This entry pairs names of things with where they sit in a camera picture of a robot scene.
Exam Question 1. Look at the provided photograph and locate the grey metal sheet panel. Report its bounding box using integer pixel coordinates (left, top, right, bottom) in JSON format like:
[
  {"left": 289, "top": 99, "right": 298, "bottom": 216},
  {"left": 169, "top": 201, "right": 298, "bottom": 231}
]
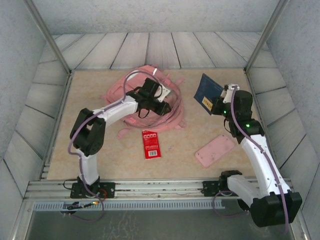
[{"left": 11, "top": 199, "right": 311, "bottom": 240}]

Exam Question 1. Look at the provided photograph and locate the aluminium frame post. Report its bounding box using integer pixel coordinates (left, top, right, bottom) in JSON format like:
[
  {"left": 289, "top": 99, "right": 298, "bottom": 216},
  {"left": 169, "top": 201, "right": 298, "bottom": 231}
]
[
  {"left": 23, "top": 0, "right": 73, "bottom": 75},
  {"left": 244, "top": 0, "right": 291, "bottom": 75}
]

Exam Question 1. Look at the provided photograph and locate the red packet with barcode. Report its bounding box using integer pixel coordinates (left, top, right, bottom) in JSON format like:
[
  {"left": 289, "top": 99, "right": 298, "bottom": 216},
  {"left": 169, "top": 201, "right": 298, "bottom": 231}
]
[{"left": 141, "top": 129, "right": 163, "bottom": 160}]

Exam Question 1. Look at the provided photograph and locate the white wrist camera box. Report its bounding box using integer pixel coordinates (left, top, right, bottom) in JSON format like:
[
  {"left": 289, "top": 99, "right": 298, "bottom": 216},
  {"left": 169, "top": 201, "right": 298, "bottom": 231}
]
[
  {"left": 221, "top": 83, "right": 241, "bottom": 104},
  {"left": 159, "top": 84, "right": 174, "bottom": 103}
]

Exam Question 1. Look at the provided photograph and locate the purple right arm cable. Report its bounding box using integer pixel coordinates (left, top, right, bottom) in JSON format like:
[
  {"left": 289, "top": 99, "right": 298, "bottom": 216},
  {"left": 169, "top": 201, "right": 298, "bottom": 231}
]
[{"left": 211, "top": 84, "right": 291, "bottom": 235}]

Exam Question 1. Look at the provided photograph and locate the blue notebook yellow label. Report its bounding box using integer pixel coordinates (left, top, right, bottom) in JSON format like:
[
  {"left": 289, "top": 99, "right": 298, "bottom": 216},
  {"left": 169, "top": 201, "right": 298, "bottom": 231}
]
[{"left": 193, "top": 72, "right": 226, "bottom": 117}]

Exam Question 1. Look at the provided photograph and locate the pink pencil case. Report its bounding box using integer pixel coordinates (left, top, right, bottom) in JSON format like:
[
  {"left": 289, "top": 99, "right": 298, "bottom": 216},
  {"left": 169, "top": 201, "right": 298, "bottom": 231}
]
[{"left": 194, "top": 133, "right": 237, "bottom": 169}]

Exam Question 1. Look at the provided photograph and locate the aluminium table side rail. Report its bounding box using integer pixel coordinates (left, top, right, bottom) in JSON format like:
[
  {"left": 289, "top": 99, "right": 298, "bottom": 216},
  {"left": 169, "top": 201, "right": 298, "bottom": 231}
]
[
  {"left": 243, "top": 69, "right": 281, "bottom": 178},
  {"left": 39, "top": 70, "right": 75, "bottom": 181}
]

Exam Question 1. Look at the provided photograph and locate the black adapter with LED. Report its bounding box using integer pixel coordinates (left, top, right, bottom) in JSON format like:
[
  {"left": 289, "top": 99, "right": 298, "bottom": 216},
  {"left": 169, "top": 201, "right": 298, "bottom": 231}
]
[{"left": 61, "top": 201, "right": 100, "bottom": 210}]

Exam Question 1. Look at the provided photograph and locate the pink school backpack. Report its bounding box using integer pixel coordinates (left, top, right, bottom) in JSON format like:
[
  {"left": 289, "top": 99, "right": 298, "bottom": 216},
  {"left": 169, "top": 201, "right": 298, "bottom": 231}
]
[{"left": 99, "top": 63, "right": 188, "bottom": 140}]

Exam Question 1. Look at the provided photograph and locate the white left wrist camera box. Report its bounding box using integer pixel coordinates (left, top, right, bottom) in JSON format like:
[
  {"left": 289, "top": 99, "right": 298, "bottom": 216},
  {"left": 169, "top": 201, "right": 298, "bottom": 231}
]
[{"left": 159, "top": 84, "right": 174, "bottom": 103}]

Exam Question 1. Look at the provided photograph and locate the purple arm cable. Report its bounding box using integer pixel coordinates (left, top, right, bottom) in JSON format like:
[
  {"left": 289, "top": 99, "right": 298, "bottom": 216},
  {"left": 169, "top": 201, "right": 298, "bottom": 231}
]
[
  {"left": 61, "top": 69, "right": 161, "bottom": 223},
  {"left": 211, "top": 84, "right": 291, "bottom": 235}
]

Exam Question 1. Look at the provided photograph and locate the white slotted cable duct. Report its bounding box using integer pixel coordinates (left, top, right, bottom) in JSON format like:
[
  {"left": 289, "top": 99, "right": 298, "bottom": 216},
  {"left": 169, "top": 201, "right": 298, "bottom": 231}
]
[{"left": 32, "top": 199, "right": 227, "bottom": 211}]

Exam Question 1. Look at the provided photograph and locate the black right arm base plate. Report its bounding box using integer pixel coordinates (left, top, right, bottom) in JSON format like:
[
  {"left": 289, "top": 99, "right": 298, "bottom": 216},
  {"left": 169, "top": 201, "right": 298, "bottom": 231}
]
[{"left": 201, "top": 180, "right": 223, "bottom": 198}]

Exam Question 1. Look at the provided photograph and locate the aluminium mounting rail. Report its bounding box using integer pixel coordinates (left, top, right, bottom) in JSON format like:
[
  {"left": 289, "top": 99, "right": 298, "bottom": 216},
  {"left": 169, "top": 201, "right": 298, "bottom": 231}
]
[{"left": 24, "top": 177, "right": 297, "bottom": 201}]

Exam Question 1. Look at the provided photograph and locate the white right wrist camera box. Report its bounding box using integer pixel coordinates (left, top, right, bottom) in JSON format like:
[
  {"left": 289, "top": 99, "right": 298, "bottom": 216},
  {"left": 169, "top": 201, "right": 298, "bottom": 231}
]
[{"left": 221, "top": 83, "right": 241, "bottom": 104}]

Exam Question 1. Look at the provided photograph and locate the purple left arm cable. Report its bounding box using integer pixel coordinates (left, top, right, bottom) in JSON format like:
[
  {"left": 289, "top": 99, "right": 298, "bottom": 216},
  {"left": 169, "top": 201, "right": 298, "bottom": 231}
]
[{"left": 61, "top": 69, "right": 161, "bottom": 223}]

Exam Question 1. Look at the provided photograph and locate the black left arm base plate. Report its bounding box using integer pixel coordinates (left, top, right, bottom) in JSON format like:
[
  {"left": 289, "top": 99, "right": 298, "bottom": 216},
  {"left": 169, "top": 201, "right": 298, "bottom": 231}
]
[{"left": 69, "top": 181, "right": 117, "bottom": 200}]

